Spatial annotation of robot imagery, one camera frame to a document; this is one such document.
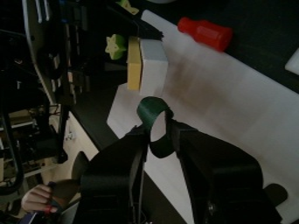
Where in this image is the dark green tape roll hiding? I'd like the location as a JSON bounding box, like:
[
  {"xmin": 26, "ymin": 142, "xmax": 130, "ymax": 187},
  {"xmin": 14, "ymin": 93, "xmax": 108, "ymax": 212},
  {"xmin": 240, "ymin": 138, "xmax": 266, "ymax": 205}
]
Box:
[{"xmin": 135, "ymin": 96, "xmax": 176, "ymax": 159}]

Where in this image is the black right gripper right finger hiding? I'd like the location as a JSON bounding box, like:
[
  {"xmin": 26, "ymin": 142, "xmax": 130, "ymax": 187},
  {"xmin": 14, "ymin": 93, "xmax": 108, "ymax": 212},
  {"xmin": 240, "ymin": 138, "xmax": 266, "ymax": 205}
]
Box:
[{"xmin": 164, "ymin": 109, "xmax": 285, "ymax": 224}]

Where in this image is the white object at edge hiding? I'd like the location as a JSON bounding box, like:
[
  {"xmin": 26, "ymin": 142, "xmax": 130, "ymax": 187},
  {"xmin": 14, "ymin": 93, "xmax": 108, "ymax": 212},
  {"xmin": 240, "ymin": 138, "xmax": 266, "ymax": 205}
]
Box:
[{"xmin": 285, "ymin": 47, "xmax": 299, "ymax": 76}]

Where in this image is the white and yellow block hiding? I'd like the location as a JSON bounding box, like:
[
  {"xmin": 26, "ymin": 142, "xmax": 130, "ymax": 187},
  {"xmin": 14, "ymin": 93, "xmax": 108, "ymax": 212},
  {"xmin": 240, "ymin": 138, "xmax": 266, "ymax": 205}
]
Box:
[{"xmin": 126, "ymin": 35, "xmax": 171, "ymax": 98}]

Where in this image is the person's hand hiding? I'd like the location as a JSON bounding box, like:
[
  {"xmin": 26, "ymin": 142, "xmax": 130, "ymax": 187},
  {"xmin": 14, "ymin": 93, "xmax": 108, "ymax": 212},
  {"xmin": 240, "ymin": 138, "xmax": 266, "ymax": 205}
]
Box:
[{"xmin": 20, "ymin": 183, "xmax": 62, "ymax": 214}]

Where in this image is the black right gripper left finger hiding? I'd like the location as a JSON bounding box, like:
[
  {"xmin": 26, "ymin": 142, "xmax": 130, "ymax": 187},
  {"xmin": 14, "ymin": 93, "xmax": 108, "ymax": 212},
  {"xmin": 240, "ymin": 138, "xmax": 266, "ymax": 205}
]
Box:
[{"xmin": 71, "ymin": 124, "xmax": 152, "ymax": 224}]

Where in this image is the white round object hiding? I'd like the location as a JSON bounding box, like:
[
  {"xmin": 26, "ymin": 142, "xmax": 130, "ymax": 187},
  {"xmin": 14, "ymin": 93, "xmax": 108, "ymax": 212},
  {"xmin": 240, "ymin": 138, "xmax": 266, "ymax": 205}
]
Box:
[{"xmin": 144, "ymin": 0, "xmax": 179, "ymax": 4}]

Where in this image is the white cutting board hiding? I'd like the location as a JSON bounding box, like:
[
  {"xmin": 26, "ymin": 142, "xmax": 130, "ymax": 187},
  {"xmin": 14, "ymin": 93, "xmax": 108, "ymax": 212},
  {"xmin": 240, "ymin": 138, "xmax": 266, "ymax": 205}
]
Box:
[{"xmin": 106, "ymin": 9, "xmax": 299, "ymax": 224}]

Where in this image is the yellow-green toy piece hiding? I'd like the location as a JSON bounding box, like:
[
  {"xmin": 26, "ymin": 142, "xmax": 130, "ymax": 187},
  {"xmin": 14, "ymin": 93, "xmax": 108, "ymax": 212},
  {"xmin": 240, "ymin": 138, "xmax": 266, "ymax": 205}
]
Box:
[{"xmin": 116, "ymin": 0, "xmax": 140, "ymax": 16}]

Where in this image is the red toy bottle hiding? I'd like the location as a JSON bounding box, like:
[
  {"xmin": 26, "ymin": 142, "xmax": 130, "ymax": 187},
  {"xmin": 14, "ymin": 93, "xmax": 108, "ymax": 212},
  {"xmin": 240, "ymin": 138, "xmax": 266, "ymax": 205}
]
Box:
[{"xmin": 176, "ymin": 16, "xmax": 235, "ymax": 53}]

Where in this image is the green star toy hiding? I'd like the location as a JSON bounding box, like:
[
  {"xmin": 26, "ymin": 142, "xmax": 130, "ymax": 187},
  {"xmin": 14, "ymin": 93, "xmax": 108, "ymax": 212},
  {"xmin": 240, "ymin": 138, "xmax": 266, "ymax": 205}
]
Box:
[{"xmin": 104, "ymin": 33, "xmax": 127, "ymax": 61}]

